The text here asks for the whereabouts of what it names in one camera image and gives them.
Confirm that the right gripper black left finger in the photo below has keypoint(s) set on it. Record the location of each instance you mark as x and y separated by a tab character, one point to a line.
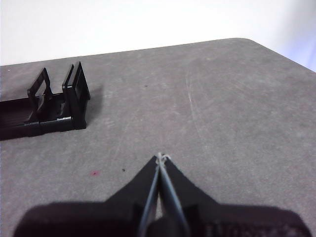
98	219

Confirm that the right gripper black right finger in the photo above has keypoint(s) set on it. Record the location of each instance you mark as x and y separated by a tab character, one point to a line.
234	222

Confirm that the black plastic plate rack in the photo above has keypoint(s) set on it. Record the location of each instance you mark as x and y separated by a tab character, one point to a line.
76	111

